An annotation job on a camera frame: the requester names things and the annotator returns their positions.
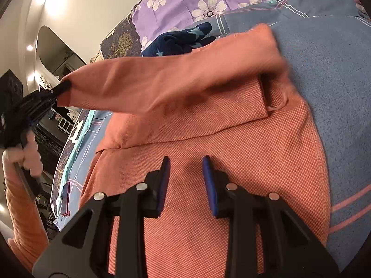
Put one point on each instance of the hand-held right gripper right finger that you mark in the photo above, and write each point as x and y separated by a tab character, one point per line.
207	185

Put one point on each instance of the arched wall mirror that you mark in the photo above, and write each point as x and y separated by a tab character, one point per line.
58	55

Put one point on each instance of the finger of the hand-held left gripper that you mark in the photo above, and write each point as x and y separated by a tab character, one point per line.
49	94

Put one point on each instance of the dark red phone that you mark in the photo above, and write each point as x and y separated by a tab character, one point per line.
65	199

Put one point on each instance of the orange knit garment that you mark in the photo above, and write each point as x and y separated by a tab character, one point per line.
232	150

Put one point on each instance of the purple floral pillow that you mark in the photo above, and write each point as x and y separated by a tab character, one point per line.
185	3

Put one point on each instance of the navy star print cloth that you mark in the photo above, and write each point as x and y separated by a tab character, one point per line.
174	42

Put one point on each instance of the person's left forearm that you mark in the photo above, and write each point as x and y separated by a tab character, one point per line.
26	214

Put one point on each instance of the dark shelf unit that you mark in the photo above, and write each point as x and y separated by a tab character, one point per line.
49	144

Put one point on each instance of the person's left hand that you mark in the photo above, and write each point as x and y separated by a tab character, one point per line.
30	156

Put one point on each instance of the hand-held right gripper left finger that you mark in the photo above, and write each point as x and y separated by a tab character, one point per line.
164	185

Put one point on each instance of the white figurine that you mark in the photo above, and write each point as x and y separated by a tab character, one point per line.
45	84

